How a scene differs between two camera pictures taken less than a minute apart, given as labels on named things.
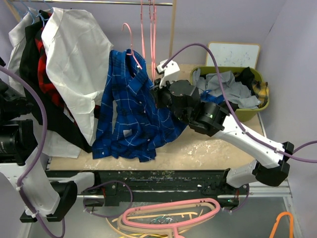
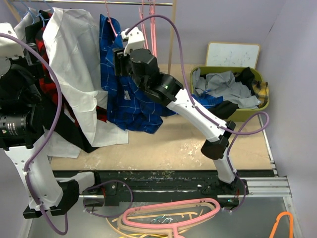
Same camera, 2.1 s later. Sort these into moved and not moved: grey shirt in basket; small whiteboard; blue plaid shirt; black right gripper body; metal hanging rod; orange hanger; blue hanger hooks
Moved: black right gripper body; blue plaid shirt
Not moved: orange hanger; metal hanging rod; small whiteboard; grey shirt in basket; blue hanger hooks
